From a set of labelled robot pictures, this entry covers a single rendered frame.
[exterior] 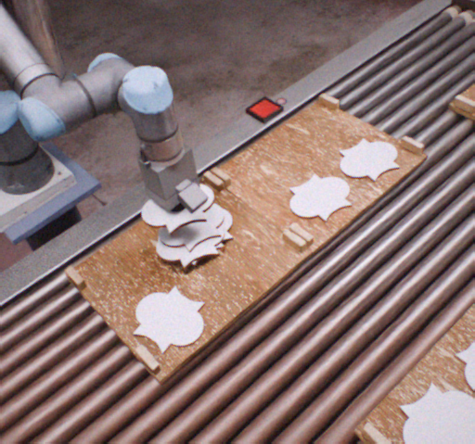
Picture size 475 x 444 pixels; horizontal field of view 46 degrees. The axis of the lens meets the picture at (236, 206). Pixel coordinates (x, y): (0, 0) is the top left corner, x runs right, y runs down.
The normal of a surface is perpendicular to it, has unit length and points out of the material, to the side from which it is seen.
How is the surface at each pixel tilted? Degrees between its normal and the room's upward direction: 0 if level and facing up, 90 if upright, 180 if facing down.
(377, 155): 0
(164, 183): 90
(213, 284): 0
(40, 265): 0
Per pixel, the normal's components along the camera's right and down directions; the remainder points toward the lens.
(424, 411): -0.10, -0.67
